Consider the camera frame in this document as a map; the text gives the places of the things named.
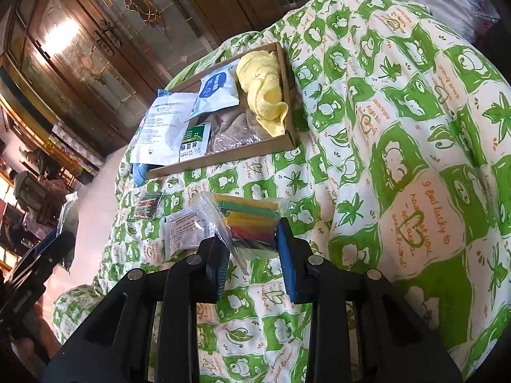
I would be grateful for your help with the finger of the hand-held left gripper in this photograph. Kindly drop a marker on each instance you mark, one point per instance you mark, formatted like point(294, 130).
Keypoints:
point(48, 255)

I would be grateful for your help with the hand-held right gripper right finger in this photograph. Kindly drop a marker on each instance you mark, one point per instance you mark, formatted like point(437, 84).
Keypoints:
point(287, 263)

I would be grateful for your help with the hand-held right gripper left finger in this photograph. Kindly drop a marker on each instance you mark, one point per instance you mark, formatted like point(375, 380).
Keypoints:
point(221, 271)

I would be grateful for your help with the clear bag of coloured tubes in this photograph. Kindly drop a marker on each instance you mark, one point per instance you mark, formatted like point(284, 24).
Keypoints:
point(247, 219)

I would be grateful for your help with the shallow cardboard box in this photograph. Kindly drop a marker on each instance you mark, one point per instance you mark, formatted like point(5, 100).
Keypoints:
point(239, 155)

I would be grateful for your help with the yellow towel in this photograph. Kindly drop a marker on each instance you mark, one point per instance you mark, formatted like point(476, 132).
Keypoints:
point(261, 87)

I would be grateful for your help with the clear bag with white label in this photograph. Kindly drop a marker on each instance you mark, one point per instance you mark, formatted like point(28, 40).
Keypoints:
point(183, 229)

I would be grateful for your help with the small bag of colourful pieces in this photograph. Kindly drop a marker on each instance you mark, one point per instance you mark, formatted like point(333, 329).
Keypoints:
point(145, 204)

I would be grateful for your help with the stack of patterned boxes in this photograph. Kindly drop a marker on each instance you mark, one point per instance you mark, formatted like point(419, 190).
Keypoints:
point(76, 147)

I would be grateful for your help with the blue cloth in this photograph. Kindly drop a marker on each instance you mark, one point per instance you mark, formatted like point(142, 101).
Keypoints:
point(139, 173)

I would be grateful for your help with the green and white printed blanket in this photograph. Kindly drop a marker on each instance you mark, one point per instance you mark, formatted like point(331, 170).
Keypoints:
point(379, 167)

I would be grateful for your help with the green and white packet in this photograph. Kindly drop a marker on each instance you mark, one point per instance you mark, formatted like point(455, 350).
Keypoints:
point(195, 139)

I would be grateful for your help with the clear bag of brown cloth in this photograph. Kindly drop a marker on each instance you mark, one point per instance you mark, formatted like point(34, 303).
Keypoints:
point(233, 131)

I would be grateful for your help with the large white printed packet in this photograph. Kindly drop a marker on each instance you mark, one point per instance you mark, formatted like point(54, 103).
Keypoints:
point(159, 131)

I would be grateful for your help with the white packet with blue label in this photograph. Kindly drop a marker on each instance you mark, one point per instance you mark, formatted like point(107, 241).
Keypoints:
point(215, 89)

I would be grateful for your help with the wooden glass door leaf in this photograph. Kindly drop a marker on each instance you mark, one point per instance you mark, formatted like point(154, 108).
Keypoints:
point(68, 60)

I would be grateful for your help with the wooden glass-door cabinet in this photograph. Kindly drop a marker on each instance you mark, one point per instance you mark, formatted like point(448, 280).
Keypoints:
point(159, 20)

